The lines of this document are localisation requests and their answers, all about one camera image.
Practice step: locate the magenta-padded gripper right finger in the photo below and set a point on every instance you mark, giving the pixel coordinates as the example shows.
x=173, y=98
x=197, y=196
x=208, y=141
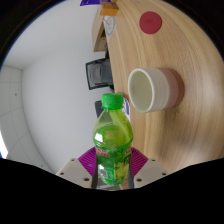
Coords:
x=150, y=170

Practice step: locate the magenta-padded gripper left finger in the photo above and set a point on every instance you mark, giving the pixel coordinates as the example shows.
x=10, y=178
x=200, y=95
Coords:
x=74, y=170

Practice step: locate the green drink bottle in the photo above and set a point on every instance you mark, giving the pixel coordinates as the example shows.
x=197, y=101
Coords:
x=112, y=146

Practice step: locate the white printed leaflet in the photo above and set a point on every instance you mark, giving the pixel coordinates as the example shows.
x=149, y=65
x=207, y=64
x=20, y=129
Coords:
x=126, y=108

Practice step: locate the white and pink cup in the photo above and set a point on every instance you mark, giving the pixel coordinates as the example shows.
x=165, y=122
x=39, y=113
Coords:
x=160, y=88

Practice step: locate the grey mesh office chair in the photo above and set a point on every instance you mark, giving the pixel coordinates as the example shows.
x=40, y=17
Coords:
x=99, y=74

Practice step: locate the wooden side desk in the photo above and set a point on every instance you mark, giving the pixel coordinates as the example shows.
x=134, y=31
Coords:
x=99, y=33

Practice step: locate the sheet with round print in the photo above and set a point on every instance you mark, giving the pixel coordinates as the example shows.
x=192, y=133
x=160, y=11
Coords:
x=109, y=28

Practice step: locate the flat round red coaster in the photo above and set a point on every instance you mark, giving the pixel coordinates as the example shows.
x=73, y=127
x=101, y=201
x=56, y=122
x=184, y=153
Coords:
x=150, y=22

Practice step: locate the orange cardboard box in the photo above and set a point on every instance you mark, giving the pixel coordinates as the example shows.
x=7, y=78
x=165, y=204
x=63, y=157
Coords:
x=109, y=10

